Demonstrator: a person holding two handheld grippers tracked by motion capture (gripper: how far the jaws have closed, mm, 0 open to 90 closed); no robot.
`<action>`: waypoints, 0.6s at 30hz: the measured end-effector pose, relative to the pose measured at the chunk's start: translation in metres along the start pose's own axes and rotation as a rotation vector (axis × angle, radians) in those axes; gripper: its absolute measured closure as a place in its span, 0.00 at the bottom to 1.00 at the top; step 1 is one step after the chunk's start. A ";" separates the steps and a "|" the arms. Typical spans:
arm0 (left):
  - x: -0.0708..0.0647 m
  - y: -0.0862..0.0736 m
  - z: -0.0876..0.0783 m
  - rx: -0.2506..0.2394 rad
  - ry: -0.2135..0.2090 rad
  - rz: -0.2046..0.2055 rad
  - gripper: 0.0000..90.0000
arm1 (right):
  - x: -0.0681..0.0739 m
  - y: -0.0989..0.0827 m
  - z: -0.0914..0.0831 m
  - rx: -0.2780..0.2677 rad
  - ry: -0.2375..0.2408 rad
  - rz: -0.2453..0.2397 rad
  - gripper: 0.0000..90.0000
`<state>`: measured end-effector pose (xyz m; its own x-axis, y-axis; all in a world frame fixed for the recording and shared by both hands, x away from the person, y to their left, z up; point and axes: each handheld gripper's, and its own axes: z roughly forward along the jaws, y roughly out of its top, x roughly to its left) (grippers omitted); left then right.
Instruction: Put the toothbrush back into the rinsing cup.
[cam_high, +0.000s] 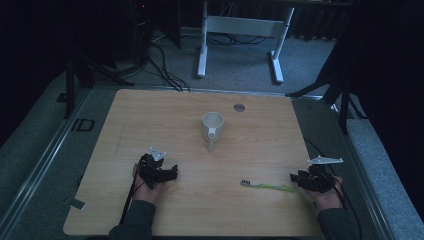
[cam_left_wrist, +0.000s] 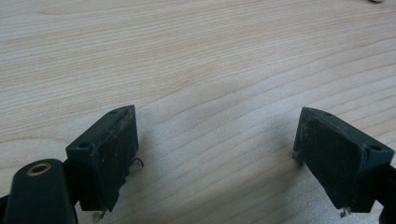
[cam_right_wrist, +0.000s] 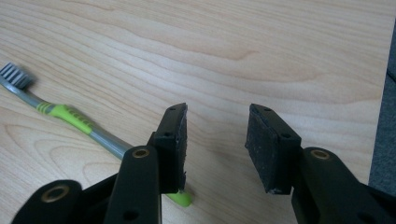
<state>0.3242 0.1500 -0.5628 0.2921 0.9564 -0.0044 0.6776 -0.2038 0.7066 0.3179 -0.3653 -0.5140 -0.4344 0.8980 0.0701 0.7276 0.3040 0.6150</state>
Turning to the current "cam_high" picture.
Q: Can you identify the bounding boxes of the person's right hand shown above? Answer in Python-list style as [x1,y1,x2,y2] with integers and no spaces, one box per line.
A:
[303,175,344,214]

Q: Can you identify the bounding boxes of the black tripod stand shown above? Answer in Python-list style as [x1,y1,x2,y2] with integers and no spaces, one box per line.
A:
[285,19,368,136]
[61,19,134,120]

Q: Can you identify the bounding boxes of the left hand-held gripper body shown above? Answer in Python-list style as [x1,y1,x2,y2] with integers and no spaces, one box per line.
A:
[137,146,172,190]

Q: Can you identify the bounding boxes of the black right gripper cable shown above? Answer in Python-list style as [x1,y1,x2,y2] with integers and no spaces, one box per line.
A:
[301,136,364,240]

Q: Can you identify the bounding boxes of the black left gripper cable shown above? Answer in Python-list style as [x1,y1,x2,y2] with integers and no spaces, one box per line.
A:
[118,173,148,226]

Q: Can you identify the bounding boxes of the black floor cables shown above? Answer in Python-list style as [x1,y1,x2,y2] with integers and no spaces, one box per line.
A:
[114,3,268,93]

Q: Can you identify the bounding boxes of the green toothbrush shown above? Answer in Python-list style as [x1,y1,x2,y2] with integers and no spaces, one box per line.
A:
[240,179,298,193]

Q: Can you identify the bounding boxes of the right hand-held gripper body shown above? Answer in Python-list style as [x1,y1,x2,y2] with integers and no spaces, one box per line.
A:
[297,155,344,194]

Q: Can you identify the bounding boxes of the person's left hand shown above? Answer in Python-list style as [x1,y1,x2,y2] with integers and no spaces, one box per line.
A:
[131,162,168,204]

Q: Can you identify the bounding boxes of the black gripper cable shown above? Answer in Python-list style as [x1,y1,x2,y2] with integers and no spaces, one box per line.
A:
[301,136,364,240]
[118,173,148,226]

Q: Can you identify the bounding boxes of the white metal stand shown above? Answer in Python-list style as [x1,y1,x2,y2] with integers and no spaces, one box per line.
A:
[196,0,296,84]

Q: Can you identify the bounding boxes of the white cup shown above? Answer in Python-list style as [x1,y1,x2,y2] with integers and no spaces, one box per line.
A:
[201,111,225,153]

